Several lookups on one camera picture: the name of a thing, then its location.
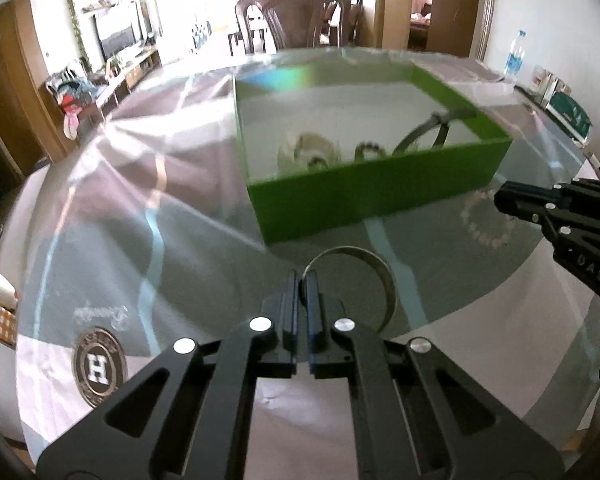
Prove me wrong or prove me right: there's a green cardboard box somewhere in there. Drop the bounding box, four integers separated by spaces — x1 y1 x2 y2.
233 57 513 246

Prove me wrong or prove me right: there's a silver metal bangle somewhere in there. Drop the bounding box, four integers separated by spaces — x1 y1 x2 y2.
302 246 398 333

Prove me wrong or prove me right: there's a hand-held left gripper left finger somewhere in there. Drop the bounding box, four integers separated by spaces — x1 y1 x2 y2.
36 270 301 480

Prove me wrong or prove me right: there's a hanging green vine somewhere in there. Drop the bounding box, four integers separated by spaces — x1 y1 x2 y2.
64 0 90 73

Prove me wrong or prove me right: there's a dark brown bead bracelet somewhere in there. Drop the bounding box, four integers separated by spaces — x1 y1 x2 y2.
352 140 392 162

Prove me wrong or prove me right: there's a black band bracelet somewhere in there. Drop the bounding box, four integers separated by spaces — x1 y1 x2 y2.
391 109 477 155

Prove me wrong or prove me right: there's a flat screen television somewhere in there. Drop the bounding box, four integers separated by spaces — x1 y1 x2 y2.
93 9 140 60

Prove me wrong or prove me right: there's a clear plastic water bottle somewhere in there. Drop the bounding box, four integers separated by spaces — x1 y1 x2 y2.
502 30 527 85

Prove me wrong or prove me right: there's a green and white carton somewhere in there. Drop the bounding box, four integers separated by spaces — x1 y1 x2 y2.
532 67 595 150

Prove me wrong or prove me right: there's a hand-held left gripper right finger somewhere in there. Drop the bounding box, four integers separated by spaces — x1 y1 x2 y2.
302 270 565 480

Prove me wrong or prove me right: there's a grey and white tablecloth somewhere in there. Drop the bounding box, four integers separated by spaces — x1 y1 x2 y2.
0 47 600 476

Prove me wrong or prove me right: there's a red and white bead bracelet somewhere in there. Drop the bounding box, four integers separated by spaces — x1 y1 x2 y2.
459 190 516 248

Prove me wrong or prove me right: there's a wooden television cabinet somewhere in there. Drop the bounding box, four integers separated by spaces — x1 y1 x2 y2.
96 44 162 108

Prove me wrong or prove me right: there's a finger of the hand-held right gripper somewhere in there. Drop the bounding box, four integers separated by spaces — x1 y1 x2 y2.
494 178 600 203
495 201 576 242

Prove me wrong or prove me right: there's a dark wooden chair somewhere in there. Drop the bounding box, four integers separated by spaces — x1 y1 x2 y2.
227 0 365 57

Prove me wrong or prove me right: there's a pile of colourful clothes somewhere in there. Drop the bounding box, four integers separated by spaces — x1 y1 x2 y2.
45 59 108 142

